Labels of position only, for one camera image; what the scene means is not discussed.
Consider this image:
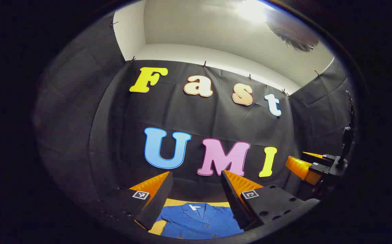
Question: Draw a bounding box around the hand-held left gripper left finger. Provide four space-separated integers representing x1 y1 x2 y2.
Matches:
106 171 174 231

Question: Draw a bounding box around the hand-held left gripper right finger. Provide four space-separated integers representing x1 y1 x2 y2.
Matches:
220 169 320 231

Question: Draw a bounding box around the blue collared shirt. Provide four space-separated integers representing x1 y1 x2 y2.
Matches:
155 203 245 240

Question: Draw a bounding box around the black backdrop cloth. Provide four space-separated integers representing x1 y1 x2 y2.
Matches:
34 14 357 212

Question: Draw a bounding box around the dark fuzzy shape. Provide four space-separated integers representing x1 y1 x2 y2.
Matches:
265 15 319 52

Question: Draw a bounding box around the row of small backdrop clips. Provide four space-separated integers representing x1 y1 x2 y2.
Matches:
110 21 322 99

